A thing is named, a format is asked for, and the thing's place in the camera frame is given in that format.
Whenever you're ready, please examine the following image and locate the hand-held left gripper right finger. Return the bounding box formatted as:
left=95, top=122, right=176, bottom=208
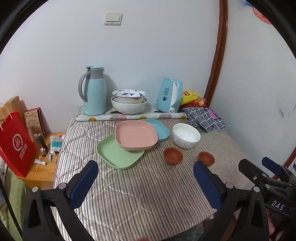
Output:
left=193, top=161, right=270, bottom=241

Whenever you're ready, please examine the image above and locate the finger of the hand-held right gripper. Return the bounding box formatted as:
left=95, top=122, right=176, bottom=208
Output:
left=262, top=157, right=296, bottom=183
left=238, top=159, right=281, bottom=188

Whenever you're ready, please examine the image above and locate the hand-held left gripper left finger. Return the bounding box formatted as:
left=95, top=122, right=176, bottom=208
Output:
left=22, top=160, right=99, bottom=241

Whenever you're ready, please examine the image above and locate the small brown bowl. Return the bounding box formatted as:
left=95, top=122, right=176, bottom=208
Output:
left=163, top=147, right=184, bottom=165
left=198, top=151, right=215, bottom=166

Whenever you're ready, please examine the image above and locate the green square plate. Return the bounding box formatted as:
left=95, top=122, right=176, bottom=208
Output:
left=96, top=134, right=146, bottom=171

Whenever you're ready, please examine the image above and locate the small white bowl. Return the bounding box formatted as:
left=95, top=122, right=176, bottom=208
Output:
left=172, top=123, right=201, bottom=149

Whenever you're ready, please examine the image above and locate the pink square plate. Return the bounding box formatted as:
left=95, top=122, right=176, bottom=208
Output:
left=115, top=120, right=159, bottom=151

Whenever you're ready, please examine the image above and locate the blue square plate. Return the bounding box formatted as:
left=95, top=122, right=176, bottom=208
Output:
left=144, top=119, right=170, bottom=142

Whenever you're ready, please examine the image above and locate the teal and white box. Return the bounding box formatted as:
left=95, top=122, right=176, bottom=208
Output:
left=50, top=136, right=64, bottom=152

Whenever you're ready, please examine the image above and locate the wooden nightstand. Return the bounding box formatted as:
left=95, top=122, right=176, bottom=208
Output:
left=22, top=132, right=66, bottom=190

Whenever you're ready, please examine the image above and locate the striped quilted blanket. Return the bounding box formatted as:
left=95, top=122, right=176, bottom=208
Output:
left=52, top=105, right=252, bottom=241

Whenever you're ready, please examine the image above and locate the dark small bottle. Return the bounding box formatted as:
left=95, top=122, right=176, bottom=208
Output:
left=38, top=133, right=51, bottom=151

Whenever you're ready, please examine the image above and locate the grey checked cloth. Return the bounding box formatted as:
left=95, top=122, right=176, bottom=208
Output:
left=184, top=107, right=226, bottom=133

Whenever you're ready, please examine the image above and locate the green cloth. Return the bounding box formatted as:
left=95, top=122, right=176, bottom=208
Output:
left=0, top=167, right=30, bottom=241

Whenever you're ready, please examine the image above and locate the red paper bag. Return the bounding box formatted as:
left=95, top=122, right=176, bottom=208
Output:
left=0, top=103, right=36, bottom=178

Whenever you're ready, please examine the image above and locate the fruit print table cover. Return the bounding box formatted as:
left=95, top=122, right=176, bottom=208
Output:
left=76, top=104, right=188, bottom=122

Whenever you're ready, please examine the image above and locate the large white bowl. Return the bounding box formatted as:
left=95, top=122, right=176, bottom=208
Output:
left=111, top=96, right=148, bottom=115

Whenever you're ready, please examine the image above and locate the light blue thermos jug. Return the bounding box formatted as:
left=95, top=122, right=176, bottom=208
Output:
left=78, top=65, right=107, bottom=116

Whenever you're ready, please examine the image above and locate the yellow snack bag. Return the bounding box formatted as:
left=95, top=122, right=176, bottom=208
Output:
left=180, top=90, right=201, bottom=106

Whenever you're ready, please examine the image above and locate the light blue electric kettle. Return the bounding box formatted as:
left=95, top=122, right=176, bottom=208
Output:
left=155, top=77, right=183, bottom=113

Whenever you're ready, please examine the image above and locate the blue patterned white bowl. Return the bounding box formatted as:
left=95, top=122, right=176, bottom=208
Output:
left=112, top=89, right=147, bottom=104

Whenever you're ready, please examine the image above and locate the brown paper bag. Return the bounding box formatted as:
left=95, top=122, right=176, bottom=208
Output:
left=0, top=96, right=27, bottom=126

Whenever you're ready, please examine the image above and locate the brown wooden door frame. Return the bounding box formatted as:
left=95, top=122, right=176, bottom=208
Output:
left=203, top=0, right=229, bottom=102

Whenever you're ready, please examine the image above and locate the red wall decoration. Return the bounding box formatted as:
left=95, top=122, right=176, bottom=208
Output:
left=252, top=8, right=272, bottom=25

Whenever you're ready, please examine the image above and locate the white wall switch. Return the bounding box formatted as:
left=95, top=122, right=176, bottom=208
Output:
left=104, top=13, right=123, bottom=26

